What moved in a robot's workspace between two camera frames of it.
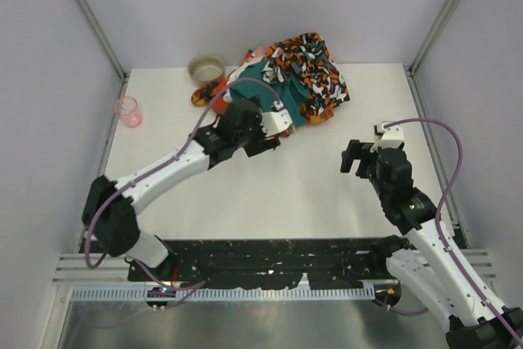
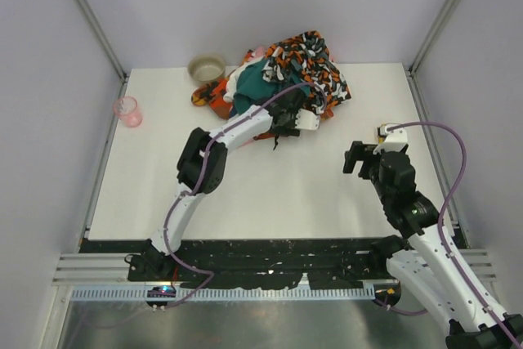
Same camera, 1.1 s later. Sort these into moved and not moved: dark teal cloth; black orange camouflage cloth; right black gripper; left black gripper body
Moved: left black gripper body
Not moved: black orange camouflage cloth; right black gripper; dark teal cloth
